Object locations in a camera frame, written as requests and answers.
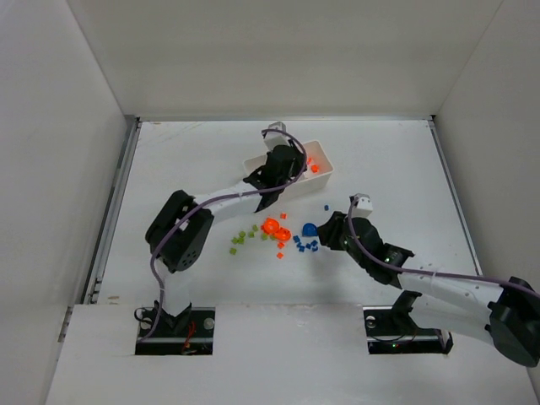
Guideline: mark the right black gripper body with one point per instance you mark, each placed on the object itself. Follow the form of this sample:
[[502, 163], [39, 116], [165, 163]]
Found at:
[[332, 232]]

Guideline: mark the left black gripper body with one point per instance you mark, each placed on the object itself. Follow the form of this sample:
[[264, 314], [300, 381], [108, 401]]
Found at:
[[291, 156]]

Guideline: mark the large orange round lego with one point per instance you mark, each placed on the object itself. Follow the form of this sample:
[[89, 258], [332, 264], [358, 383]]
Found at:
[[270, 226]]

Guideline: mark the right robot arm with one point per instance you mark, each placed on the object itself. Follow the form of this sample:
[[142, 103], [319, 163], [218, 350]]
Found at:
[[503, 314]]

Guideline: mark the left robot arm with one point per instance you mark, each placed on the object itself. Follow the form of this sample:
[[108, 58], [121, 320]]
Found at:
[[178, 233]]

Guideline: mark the blue arch lego piece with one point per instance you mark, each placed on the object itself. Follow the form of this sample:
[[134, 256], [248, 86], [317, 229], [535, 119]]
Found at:
[[309, 230]]

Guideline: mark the white three-compartment container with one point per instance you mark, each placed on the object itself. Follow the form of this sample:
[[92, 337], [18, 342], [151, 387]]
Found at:
[[304, 183]]

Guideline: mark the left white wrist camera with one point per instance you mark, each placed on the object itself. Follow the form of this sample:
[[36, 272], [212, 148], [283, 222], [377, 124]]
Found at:
[[275, 135]]

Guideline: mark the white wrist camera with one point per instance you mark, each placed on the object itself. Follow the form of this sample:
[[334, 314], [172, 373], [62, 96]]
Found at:
[[275, 135], [362, 206]]

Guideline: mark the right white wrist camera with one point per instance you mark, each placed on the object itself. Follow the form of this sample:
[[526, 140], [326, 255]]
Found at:
[[362, 206]]

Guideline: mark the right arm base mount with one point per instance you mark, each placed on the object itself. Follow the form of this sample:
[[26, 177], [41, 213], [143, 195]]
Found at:
[[391, 330]]

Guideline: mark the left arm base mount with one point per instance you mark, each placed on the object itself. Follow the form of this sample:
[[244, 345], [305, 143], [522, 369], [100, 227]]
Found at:
[[192, 335]]

